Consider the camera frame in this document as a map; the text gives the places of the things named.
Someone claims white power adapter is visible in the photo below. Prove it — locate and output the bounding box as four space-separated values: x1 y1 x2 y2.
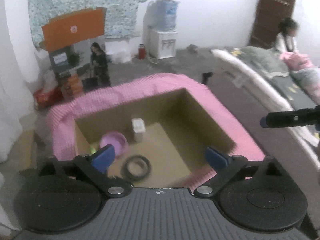
131 118 146 142

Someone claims purple plastic bowl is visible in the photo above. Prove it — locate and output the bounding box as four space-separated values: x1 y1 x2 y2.
99 132 129 159

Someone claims black tape roll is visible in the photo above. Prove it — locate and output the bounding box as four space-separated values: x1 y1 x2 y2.
122 155 152 181

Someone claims bed with grey blanket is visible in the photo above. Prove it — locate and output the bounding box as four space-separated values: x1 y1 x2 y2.
211 45 320 156

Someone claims pink checkered tablecloth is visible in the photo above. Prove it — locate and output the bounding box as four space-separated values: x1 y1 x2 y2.
47 74 264 189

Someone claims brown cardboard box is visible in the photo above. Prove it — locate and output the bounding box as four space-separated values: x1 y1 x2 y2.
75 89 235 188

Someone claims seated person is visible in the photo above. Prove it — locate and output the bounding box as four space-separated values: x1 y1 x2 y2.
272 18 299 54

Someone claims white curtain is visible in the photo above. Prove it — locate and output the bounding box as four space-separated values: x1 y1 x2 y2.
1 0 34 163

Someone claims brown wooden door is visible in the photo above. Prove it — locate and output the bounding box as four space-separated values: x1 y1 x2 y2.
248 0 296 49

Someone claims orange Philips box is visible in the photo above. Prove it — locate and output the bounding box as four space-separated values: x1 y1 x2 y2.
38 6 112 91

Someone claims water dispenser with bottle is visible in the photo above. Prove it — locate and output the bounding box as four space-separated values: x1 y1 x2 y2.
148 0 179 60

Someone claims blue patterned wall cloth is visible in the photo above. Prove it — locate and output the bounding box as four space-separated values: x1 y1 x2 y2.
28 0 146 47

